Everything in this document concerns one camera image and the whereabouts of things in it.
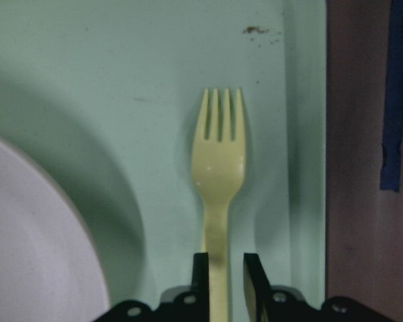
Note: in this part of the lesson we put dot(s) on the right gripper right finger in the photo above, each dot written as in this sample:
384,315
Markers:
256,287

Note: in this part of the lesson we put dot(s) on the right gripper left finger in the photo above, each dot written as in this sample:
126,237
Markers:
200,286

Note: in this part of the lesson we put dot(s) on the yellow fork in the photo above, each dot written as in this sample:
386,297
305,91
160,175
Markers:
218,163

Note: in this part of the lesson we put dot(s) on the white round plate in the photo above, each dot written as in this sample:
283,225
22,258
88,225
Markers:
49,267

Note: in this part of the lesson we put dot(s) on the brown paper table cover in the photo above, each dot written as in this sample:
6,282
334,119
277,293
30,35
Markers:
364,223

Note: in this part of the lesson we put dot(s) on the light green tray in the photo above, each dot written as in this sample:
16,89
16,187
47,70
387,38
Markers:
104,95

